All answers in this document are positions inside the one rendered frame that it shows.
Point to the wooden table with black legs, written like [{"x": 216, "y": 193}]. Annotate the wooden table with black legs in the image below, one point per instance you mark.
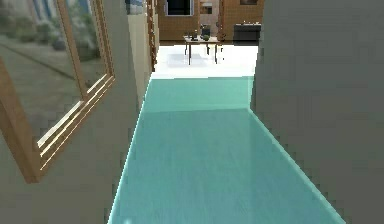
[{"x": 201, "y": 40}]

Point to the wooden shelf unit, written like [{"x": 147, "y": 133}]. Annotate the wooden shelf unit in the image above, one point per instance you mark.
[{"x": 151, "y": 33}]

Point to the green round object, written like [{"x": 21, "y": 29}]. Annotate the green round object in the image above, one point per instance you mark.
[{"x": 206, "y": 38}]

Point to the wooden framed window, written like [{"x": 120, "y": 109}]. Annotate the wooden framed window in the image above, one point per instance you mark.
[{"x": 50, "y": 66}]

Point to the blue framed wall picture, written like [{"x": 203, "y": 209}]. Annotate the blue framed wall picture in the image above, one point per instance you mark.
[{"x": 134, "y": 6}]

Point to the black device on table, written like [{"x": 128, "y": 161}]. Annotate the black device on table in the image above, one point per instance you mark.
[{"x": 205, "y": 30}]

